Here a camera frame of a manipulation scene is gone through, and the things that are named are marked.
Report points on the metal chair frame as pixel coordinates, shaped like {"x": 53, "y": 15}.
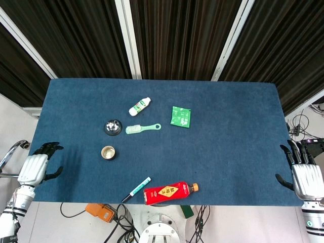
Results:
{"x": 11, "y": 157}

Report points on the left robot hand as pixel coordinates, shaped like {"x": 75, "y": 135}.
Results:
{"x": 34, "y": 167}

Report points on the small black cup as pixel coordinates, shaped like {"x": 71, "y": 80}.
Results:
{"x": 108, "y": 153}

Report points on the white green marker pen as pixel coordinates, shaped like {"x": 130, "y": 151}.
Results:
{"x": 136, "y": 189}

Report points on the orange pedal box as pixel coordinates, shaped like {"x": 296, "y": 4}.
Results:
{"x": 100, "y": 212}

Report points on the small white bottle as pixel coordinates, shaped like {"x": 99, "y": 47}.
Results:
{"x": 139, "y": 106}

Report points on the black device with purple light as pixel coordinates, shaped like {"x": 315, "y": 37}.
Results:
{"x": 314, "y": 146}

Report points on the green plastic brush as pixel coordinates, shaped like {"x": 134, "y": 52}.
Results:
{"x": 141, "y": 128}

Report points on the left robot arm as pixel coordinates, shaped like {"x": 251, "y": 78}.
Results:
{"x": 14, "y": 212}

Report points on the blue table cloth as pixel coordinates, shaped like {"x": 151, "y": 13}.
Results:
{"x": 162, "y": 141}

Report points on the black silver call bell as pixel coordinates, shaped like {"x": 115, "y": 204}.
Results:
{"x": 113, "y": 127}

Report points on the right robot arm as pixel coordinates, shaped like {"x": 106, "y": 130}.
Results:
{"x": 314, "y": 220}

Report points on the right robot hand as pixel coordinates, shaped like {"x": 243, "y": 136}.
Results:
{"x": 305, "y": 174}

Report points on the green sachet packet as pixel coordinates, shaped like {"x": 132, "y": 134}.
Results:
{"x": 180, "y": 117}

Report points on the green card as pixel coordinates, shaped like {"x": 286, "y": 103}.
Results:
{"x": 187, "y": 210}

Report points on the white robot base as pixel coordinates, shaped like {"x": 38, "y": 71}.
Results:
{"x": 160, "y": 231}

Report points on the red drink bottle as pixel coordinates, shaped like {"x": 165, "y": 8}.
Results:
{"x": 167, "y": 193}

